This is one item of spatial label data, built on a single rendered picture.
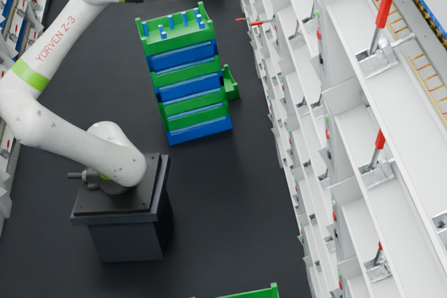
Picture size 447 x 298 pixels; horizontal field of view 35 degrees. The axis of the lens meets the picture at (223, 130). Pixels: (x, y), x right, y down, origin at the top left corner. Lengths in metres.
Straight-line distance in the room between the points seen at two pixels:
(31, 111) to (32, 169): 1.28
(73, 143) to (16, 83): 0.24
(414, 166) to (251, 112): 2.65
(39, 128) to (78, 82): 1.80
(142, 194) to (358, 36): 1.75
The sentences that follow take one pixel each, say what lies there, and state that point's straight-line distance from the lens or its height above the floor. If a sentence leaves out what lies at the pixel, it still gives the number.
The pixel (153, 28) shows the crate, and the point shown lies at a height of 0.49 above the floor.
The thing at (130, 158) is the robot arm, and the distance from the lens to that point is 2.32.
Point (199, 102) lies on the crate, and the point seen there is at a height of 0.19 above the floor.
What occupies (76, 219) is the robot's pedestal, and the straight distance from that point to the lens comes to 2.59.
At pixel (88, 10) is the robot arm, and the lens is 2.19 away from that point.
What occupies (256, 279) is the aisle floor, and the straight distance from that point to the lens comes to 2.58.
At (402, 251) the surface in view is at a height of 1.31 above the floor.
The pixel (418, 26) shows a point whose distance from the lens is 0.82.
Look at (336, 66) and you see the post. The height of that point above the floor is 1.39.
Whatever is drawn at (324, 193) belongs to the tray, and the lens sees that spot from 1.50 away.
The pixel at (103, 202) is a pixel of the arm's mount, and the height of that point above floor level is 0.30.
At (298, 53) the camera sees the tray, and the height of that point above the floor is 1.12.
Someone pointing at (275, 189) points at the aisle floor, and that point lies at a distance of 2.90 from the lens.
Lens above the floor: 1.96
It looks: 37 degrees down
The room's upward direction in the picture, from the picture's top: 11 degrees counter-clockwise
